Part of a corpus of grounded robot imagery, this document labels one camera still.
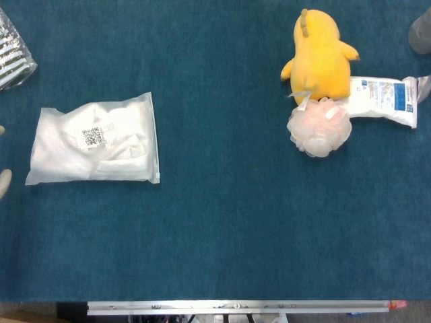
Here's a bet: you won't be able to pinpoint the aluminium frame rail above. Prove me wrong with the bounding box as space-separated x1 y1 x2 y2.
86 299 408 316

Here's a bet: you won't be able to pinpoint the pink mesh bath sponge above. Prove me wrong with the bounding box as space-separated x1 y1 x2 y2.
286 97 353 158

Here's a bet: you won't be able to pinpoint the clear striped plastic package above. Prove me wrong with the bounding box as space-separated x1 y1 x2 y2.
0 6 38 92

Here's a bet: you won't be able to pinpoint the yellow plush duck toy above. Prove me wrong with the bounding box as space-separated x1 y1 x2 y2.
280 9 360 106

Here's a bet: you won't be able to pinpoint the grey white small wrapper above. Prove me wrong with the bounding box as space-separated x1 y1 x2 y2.
416 75 431 105

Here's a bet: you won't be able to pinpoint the white blue printed packet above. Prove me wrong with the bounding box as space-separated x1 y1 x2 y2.
346 76 420 130

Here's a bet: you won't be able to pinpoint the grey rounded object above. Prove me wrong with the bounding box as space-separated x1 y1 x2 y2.
408 7 431 55

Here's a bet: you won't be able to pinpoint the left robot hand beige fingers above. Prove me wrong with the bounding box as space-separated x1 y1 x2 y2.
0 125 13 202

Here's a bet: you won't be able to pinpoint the white zip bag with garment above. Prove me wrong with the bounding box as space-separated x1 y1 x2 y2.
25 92 162 186

